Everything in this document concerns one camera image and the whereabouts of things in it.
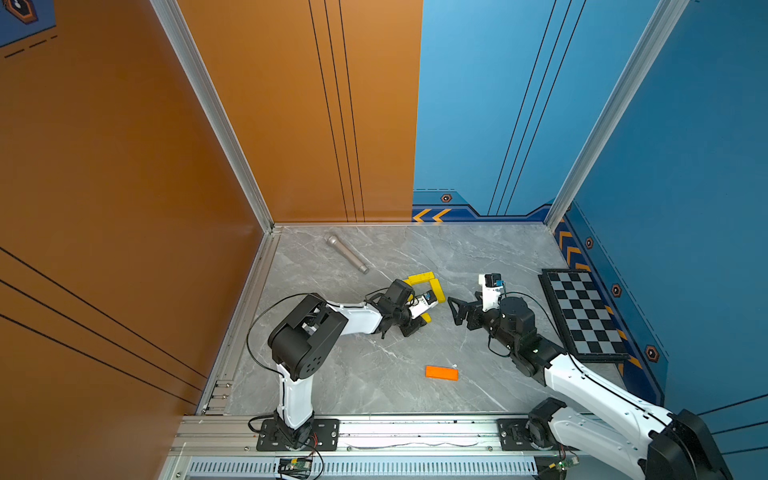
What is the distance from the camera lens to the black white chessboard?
0.86m

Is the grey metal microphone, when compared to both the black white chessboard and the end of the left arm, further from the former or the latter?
the black white chessboard

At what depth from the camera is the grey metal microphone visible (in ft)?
3.53

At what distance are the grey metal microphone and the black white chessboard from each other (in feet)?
2.09
